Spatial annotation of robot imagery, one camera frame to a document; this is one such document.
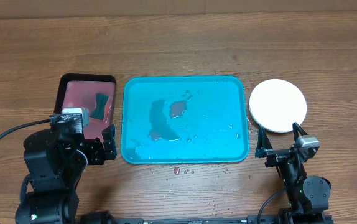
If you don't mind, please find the teal plastic serving tray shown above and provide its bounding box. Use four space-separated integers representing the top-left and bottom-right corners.
121 76 250 164

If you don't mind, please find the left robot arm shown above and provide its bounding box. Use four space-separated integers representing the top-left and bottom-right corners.
15 113 117 223

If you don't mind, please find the white plate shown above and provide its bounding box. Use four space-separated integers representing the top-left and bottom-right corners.
249 79 307 133

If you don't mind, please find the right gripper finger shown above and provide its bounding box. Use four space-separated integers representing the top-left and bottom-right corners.
292 122 308 145
255 126 273 158

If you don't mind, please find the green and orange sponge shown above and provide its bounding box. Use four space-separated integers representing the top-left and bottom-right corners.
90 93 109 121

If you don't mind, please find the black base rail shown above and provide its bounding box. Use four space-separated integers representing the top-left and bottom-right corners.
78 211 334 224

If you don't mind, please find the black tray with pink water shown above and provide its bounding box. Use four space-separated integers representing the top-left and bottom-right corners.
54 73 116 141

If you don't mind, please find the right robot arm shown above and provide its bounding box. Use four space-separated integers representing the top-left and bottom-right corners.
247 123 334 224

